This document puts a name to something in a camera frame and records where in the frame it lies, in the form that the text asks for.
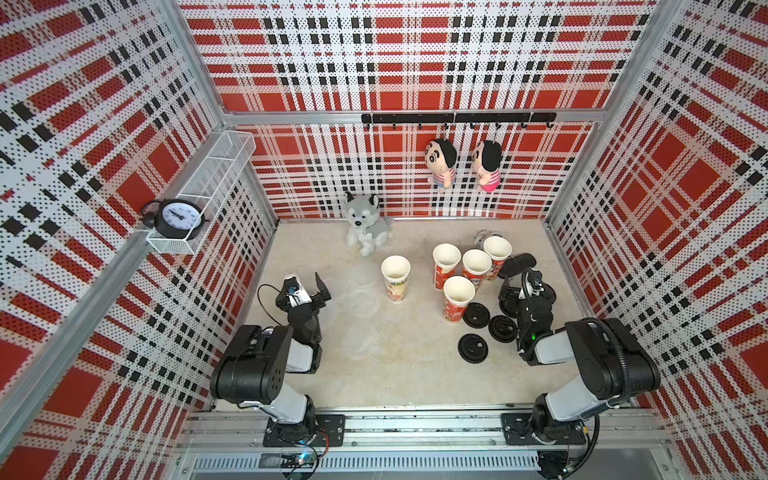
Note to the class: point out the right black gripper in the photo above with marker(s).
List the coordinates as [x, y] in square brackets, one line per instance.
[514, 292]

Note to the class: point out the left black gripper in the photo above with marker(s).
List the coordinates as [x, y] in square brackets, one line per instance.
[317, 299]

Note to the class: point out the yellow-red paper cup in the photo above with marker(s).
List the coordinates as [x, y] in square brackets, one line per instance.
[396, 270]

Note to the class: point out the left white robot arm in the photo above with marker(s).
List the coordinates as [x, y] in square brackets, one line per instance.
[252, 372]

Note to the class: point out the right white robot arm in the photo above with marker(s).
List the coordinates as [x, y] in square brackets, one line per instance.
[612, 366]

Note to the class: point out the black oblong case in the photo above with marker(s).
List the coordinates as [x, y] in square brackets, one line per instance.
[516, 264]

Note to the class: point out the red paper cup back-right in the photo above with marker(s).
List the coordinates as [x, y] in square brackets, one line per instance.
[499, 250]

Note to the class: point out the red paper cup middle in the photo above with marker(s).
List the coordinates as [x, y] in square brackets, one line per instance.
[476, 263]

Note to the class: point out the black lid centre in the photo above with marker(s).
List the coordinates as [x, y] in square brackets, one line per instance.
[503, 329]

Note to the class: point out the silver alarm clock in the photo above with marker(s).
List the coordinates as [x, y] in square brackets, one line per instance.
[482, 235]

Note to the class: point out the black lid near front cup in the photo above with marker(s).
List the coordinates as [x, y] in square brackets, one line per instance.
[476, 315]

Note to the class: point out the grey white husky plush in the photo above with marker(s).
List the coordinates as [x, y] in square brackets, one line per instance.
[367, 227]

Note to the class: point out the red paper cup front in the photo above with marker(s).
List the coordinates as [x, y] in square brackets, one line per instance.
[458, 293]

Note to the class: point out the red paper cup back-left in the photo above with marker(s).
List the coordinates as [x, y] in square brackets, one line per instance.
[446, 258]

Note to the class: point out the boy doll pink shirt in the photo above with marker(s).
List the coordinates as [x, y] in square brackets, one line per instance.
[486, 160]

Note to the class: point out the boy doll striped shirt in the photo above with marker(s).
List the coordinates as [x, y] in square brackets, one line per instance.
[440, 159]

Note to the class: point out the black round clock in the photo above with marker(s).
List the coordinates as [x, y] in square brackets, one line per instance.
[174, 218]

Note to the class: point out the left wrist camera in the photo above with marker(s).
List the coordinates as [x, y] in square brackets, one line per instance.
[294, 292]

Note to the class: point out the white wire basket shelf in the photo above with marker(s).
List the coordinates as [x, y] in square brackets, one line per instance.
[214, 175]

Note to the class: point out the metal base rail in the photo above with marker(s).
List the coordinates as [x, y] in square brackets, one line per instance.
[411, 442]

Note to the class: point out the black hook rail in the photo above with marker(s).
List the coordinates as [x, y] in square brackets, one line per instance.
[445, 118]

